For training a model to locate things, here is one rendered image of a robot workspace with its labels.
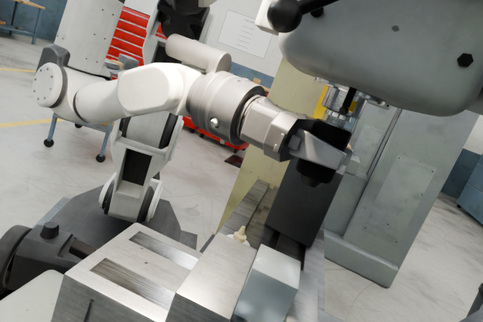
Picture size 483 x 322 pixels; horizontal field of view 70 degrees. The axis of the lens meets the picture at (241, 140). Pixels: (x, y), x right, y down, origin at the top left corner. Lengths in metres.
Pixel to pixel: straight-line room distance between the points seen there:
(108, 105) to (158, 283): 0.30
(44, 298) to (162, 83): 0.50
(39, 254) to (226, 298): 0.87
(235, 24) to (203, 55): 9.40
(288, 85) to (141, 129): 1.26
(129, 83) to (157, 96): 0.05
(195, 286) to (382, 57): 0.28
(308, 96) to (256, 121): 1.74
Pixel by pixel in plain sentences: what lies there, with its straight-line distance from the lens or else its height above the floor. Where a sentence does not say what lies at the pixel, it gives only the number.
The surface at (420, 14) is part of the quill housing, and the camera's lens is 0.34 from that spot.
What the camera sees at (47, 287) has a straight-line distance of 0.83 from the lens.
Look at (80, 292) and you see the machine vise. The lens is 0.43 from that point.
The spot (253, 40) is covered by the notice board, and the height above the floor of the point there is 1.91.
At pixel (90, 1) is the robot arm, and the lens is 0.70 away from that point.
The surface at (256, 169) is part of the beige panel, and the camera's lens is 2.24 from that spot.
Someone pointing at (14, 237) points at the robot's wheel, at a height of 0.59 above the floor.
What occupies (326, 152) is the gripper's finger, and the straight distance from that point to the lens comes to 0.40.
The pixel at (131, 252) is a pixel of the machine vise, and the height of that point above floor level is 1.03.
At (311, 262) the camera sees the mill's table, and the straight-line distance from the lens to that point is 0.78.
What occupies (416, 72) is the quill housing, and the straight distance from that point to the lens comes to 0.34.
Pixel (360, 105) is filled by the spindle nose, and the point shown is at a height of 1.30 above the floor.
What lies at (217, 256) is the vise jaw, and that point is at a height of 1.07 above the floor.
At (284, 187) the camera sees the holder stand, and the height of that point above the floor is 1.06.
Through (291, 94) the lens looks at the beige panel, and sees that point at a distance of 2.16.
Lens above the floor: 1.30
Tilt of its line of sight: 12 degrees down
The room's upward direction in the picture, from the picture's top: 20 degrees clockwise
